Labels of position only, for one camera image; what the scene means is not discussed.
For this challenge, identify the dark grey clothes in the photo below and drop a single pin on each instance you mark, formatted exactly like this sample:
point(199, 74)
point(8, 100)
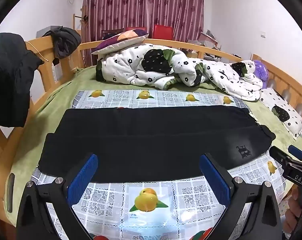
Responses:
point(66, 40)

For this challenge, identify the grey box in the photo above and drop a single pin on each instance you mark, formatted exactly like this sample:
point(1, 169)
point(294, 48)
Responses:
point(43, 31)

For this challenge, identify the wooden coat rack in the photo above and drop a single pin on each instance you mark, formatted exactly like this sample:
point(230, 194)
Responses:
point(78, 17)

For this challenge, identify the white strawberry print pillow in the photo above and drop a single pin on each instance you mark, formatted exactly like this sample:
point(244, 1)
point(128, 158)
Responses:
point(273, 100)

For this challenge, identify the black oblong object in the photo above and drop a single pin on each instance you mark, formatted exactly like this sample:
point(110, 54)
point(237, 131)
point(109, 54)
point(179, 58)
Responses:
point(11, 192)

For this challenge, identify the person's right hand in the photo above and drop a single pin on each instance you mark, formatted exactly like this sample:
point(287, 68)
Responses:
point(290, 220)

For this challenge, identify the black jacket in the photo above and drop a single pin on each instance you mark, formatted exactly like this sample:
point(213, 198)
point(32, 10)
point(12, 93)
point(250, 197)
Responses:
point(8, 80)

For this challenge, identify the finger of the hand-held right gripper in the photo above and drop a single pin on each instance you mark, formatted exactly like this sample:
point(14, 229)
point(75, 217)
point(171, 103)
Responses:
point(297, 152)
point(278, 154)

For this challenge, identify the black pants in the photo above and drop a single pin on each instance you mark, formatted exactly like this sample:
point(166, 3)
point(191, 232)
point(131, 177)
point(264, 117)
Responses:
point(141, 142)

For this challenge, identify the wooden bed frame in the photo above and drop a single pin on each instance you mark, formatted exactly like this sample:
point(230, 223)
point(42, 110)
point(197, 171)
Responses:
point(42, 47)

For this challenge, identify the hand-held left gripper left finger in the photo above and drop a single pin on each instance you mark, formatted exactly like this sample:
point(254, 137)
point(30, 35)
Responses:
point(82, 178)

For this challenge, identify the pile of cardboard and papers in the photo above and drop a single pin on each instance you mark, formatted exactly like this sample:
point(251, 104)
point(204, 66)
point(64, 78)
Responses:
point(205, 41)

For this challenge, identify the dark wooden chair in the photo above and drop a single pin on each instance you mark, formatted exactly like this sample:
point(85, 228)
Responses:
point(111, 33)

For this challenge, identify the fruit print plastic tablecloth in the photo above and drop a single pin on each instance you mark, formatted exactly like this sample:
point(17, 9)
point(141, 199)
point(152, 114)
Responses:
point(190, 195)

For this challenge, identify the purple plush toy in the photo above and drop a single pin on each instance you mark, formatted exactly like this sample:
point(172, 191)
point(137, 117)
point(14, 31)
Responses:
point(262, 68)

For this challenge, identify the white floral quilt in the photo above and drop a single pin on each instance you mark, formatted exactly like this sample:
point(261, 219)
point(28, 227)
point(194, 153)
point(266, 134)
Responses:
point(121, 65)

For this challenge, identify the purple patterned pillow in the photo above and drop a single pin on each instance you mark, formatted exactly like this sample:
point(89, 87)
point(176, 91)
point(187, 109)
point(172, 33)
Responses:
point(121, 40)

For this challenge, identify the maroon floral curtain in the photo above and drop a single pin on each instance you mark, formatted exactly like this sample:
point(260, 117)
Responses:
point(141, 5)

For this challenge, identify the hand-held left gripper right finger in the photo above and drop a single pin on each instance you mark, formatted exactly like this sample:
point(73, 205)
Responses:
point(214, 180)

